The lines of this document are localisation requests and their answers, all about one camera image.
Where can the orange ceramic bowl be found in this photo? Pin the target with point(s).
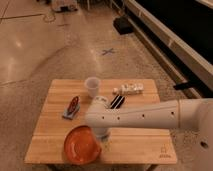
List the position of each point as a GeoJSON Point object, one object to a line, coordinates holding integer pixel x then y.
{"type": "Point", "coordinates": [80, 146]}

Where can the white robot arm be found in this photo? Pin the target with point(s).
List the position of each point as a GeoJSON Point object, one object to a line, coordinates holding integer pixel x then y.
{"type": "Point", "coordinates": [185, 114]}

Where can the white plastic cup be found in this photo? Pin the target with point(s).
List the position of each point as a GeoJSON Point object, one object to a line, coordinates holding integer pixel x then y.
{"type": "Point", "coordinates": [92, 85]}

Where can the black white striped case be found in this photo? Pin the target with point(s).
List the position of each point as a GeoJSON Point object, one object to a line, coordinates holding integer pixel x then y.
{"type": "Point", "coordinates": [117, 102]}

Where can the dark red spoon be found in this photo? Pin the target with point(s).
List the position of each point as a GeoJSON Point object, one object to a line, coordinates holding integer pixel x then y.
{"type": "Point", "coordinates": [73, 104]}

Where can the blue sponge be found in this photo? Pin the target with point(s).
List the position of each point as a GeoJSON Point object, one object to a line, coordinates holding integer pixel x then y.
{"type": "Point", "coordinates": [70, 115]}

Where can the white equipment base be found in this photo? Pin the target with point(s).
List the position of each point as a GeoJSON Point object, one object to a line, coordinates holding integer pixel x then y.
{"type": "Point", "coordinates": [58, 5]}

